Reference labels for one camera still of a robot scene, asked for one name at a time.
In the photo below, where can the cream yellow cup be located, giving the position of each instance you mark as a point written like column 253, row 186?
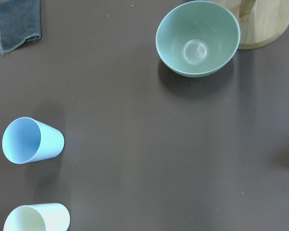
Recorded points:
column 39, row 217

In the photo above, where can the green bowl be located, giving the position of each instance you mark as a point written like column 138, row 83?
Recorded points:
column 197, row 38

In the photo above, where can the blue cup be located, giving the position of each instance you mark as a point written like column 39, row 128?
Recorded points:
column 28, row 140

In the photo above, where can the wooden cup stand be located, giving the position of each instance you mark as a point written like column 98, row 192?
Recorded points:
column 261, row 21

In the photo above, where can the grey folded cloth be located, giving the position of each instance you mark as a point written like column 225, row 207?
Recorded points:
column 19, row 23

